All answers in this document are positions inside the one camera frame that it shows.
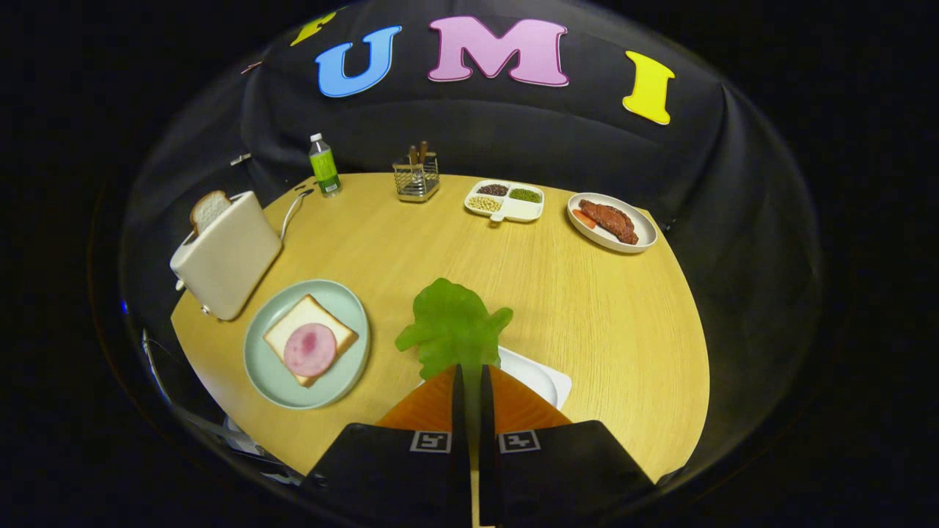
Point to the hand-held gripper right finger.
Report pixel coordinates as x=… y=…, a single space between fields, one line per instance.
x=486 y=411

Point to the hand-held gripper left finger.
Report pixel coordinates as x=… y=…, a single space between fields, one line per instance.
x=459 y=411

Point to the green lettuce leaf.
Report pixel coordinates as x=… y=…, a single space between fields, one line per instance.
x=451 y=323

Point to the toasted bread slice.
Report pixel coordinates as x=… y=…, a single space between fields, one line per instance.
x=209 y=209

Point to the white square plate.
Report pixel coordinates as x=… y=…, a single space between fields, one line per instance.
x=535 y=378

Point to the pink ham slice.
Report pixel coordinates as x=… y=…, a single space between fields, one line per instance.
x=309 y=350

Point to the white bread slice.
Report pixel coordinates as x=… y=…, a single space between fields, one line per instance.
x=301 y=315

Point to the pale green round plate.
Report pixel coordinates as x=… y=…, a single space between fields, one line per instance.
x=271 y=374

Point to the white divided bean dish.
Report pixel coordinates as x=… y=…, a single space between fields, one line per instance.
x=506 y=203

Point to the orange carrot slice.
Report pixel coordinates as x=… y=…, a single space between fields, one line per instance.
x=584 y=218

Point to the brown meat steak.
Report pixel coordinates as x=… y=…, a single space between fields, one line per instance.
x=609 y=220

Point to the white round plate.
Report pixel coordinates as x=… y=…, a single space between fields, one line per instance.
x=645 y=227

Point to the black backdrop cloth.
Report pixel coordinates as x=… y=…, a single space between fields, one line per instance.
x=455 y=139

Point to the green label plastic bottle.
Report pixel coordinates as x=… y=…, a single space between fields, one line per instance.
x=323 y=169

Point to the white toaster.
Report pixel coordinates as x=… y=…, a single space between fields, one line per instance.
x=227 y=257

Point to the silver cloth clip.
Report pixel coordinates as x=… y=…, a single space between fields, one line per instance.
x=240 y=159

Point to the orange cloth clip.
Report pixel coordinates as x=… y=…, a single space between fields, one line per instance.
x=251 y=67

